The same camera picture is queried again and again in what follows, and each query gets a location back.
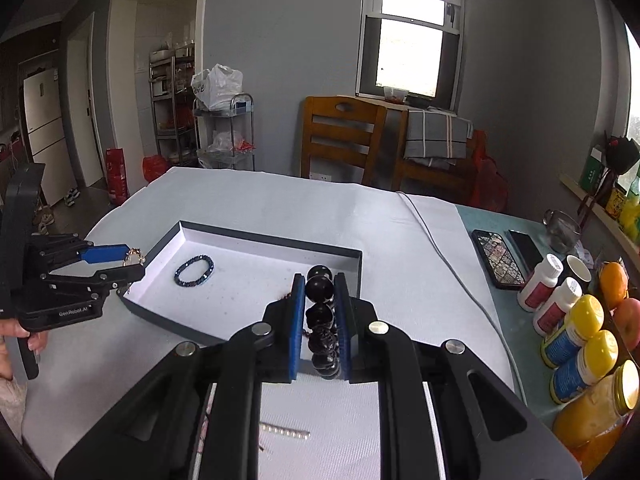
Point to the person's left forearm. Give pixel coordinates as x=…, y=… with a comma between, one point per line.
x=10, y=405

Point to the folded grey plaid blanket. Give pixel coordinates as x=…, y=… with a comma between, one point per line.
x=435, y=135

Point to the large bright window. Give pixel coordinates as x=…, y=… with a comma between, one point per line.
x=634, y=90

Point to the orange fruit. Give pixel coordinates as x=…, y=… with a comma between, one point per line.
x=614, y=285

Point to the wooden window ledge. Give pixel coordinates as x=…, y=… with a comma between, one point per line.
x=575, y=185

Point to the white bottle with red label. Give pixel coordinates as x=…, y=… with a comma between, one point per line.
x=555, y=310
x=537, y=287

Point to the white fridge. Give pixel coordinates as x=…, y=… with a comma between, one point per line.
x=45, y=125

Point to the yellow-capped blue label bottle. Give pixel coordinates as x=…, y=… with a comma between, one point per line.
x=570, y=335
x=582, y=370

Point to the white pearl strand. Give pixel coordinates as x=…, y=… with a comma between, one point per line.
x=285, y=431

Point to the metal shelf rack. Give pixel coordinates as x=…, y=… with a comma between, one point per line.
x=172, y=90

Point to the sash window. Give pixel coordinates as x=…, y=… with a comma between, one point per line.
x=410, y=55

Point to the glass mug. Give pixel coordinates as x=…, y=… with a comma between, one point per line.
x=562, y=232

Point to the black phone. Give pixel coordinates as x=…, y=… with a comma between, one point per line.
x=525, y=250

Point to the red apple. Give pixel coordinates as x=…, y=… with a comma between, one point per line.
x=629, y=322

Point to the white sneaker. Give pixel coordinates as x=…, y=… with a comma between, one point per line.
x=72, y=196
x=44, y=221

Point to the grey cardboard box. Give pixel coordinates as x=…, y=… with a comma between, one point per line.
x=240, y=270

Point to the white plastic bag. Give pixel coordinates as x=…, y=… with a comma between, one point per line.
x=217, y=85

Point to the black flower bouquet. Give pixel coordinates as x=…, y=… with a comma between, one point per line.
x=622, y=152

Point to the metal trolley cart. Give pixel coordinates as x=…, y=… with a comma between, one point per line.
x=247, y=130

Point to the dark mug with white rim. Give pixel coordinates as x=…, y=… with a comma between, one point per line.
x=577, y=270

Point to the yellow packet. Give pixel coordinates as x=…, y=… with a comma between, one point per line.
x=616, y=201

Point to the phone with patterned case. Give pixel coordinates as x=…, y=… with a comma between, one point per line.
x=497, y=260

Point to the red carton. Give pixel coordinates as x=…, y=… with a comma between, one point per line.
x=117, y=175

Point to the bowl on windowsill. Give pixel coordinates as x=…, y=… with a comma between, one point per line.
x=395, y=94

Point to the orange juice jar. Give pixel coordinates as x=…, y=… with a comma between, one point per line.
x=590, y=410

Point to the green box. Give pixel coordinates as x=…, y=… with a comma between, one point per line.
x=592, y=170

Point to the red plastic bag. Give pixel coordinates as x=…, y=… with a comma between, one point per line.
x=155, y=167

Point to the wooden chair with blanket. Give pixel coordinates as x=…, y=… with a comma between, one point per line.
x=430, y=175

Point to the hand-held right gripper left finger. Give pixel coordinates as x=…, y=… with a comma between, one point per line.
x=296, y=330

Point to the wall socket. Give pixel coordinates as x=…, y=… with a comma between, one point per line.
x=320, y=176

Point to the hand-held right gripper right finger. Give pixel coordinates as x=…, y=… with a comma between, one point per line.
x=345, y=330

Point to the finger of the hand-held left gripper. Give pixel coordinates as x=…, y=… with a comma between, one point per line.
x=107, y=254
x=117, y=275

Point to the person's left hand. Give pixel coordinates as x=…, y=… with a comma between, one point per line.
x=17, y=329

